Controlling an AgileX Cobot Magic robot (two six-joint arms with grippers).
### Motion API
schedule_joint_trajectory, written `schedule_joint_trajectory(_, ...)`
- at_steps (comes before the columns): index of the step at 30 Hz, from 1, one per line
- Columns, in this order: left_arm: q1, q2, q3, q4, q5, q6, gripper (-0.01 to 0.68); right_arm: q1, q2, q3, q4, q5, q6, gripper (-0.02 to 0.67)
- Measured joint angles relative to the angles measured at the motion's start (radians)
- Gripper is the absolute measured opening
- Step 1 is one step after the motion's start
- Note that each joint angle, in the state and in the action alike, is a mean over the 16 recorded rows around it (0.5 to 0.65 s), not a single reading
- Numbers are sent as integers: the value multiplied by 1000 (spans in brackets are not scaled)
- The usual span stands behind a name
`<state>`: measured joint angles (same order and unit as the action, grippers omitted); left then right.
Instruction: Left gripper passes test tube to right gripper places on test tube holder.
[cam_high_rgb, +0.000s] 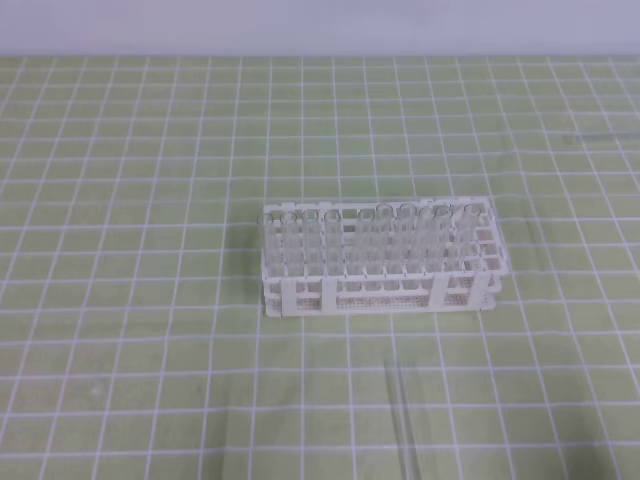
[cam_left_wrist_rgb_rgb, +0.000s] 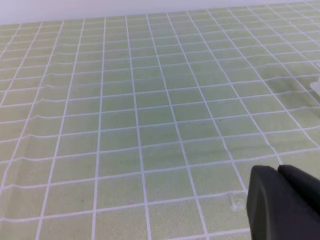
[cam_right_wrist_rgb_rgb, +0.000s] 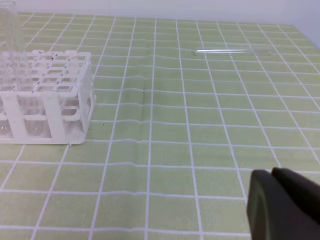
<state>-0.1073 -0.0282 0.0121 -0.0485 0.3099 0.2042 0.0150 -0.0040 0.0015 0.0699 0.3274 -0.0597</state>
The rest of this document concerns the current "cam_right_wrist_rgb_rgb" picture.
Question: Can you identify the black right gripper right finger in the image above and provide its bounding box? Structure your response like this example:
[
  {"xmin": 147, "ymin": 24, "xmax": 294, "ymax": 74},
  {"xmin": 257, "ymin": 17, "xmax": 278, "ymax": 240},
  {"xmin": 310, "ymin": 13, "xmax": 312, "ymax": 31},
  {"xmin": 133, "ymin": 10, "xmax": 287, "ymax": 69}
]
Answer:
[{"xmin": 271, "ymin": 167, "xmax": 320, "ymax": 218}]

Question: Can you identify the clear tube lying on cloth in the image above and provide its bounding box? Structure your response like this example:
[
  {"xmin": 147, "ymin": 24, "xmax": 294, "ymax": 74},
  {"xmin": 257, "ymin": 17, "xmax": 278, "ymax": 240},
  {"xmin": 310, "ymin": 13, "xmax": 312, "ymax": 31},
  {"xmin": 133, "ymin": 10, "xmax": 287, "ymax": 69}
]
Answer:
[{"xmin": 193, "ymin": 48, "xmax": 272, "ymax": 56}]

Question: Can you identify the clear tube rightmost in rack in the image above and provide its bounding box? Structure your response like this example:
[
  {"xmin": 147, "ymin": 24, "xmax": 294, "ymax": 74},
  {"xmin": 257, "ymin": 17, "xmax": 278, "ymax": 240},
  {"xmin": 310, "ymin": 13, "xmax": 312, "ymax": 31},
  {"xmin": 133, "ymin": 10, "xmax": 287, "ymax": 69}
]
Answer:
[{"xmin": 0, "ymin": 0, "xmax": 33, "ymax": 92}]

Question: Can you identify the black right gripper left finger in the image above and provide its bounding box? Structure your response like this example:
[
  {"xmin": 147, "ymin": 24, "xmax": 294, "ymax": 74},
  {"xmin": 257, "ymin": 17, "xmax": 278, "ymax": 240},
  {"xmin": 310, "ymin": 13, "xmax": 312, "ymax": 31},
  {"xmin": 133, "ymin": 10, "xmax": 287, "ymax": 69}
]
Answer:
[{"xmin": 246, "ymin": 169, "xmax": 320, "ymax": 240}]

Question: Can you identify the white test tube rack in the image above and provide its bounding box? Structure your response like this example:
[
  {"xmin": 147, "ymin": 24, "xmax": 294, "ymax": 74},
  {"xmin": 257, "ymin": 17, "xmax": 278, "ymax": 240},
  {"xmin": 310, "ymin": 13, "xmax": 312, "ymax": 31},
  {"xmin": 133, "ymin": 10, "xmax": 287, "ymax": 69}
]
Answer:
[{"xmin": 0, "ymin": 50, "xmax": 97, "ymax": 145}]

